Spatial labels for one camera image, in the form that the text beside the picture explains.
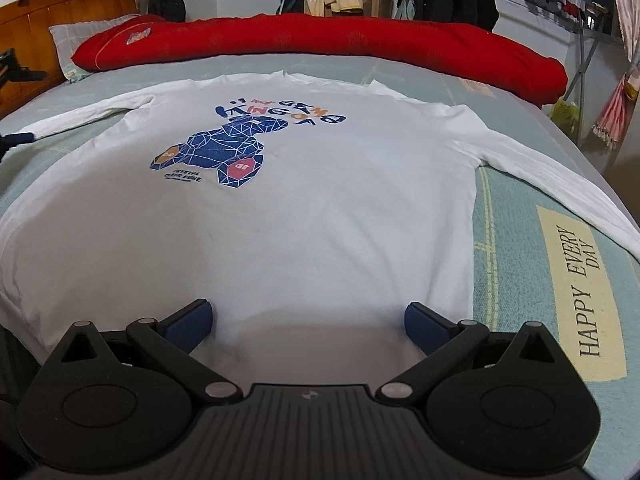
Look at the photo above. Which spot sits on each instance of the grey green hanging garment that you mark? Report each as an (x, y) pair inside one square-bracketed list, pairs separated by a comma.
[(407, 7)]

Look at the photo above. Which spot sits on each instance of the wooden headboard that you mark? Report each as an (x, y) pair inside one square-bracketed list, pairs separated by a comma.
[(60, 10)]

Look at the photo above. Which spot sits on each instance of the grey checked pillow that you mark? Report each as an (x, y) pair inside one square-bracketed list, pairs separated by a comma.
[(67, 40)]

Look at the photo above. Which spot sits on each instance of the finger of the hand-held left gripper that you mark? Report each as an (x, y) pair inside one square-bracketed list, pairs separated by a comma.
[(20, 137), (22, 76)]

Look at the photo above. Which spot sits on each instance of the red hanging garment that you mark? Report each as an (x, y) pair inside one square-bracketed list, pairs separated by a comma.
[(570, 9)]

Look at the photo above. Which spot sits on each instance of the white printed long-sleeve shirt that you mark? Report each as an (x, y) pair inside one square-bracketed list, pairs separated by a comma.
[(325, 210)]

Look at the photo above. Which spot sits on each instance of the black backpack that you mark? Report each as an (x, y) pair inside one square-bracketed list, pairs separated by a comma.
[(167, 5)]

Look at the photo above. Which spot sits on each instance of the metal clothes drying rack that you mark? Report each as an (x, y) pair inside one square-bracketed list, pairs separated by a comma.
[(581, 67)]

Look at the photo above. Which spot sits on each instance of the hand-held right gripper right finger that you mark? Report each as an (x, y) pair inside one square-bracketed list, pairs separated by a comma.
[(425, 325)]

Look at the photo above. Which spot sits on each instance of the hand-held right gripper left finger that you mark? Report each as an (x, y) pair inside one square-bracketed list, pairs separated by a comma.
[(192, 322)]

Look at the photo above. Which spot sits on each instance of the pink patterned curtain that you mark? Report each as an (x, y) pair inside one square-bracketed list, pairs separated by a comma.
[(617, 110)]

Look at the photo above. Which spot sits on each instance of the red quilt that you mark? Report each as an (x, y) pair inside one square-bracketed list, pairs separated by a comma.
[(350, 40)]

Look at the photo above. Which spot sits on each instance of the yellow green bag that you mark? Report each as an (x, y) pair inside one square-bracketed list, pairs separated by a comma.
[(565, 115)]

